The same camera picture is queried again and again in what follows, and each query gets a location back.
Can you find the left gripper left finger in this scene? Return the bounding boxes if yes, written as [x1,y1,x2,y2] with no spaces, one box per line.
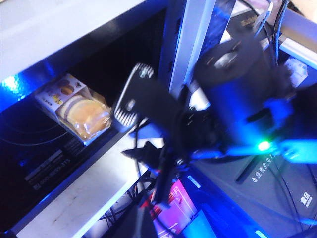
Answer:
[116,208,149,238]

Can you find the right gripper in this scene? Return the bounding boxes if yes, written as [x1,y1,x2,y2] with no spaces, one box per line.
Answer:
[112,63,223,171]

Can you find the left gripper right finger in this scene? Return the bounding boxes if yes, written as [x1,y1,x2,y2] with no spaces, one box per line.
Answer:
[145,208,159,238]

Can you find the clear plastic snack box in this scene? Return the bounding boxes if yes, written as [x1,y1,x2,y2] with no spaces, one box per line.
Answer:
[34,73,113,147]

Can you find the glossy blue plastic part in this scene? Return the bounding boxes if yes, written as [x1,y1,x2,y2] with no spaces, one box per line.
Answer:
[182,209,211,238]

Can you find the white table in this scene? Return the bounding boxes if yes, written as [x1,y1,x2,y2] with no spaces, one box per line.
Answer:
[9,29,251,238]

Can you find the black paper shredder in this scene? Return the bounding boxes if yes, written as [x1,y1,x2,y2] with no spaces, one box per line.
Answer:
[183,146,317,238]

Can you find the black router with antennas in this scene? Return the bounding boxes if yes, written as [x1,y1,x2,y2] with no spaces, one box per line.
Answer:
[226,11,275,50]

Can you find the grey aluminium rail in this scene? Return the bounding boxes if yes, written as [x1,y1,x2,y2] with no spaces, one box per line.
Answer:
[278,37,317,61]

